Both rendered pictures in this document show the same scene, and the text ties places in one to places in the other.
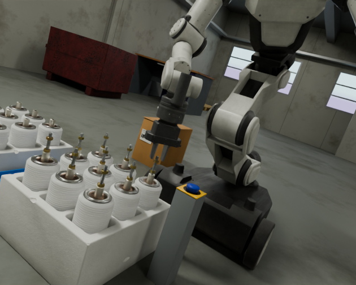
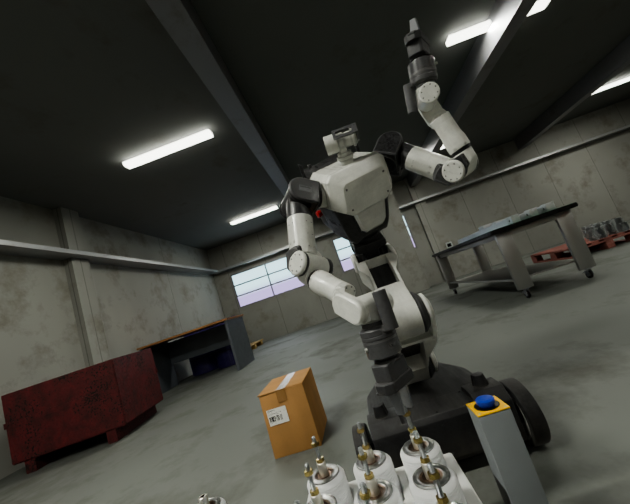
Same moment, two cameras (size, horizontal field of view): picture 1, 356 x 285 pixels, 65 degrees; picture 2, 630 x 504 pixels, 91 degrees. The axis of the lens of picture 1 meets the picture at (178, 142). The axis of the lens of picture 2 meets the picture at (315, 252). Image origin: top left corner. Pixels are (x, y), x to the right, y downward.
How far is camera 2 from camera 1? 0.48 m
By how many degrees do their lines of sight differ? 31
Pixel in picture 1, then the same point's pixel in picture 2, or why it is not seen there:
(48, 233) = not seen: outside the picture
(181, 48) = (326, 277)
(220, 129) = (403, 329)
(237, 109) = (401, 299)
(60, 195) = not seen: outside the picture
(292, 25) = (379, 203)
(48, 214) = not seen: outside the picture
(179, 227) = (522, 460)
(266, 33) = (363, 221)
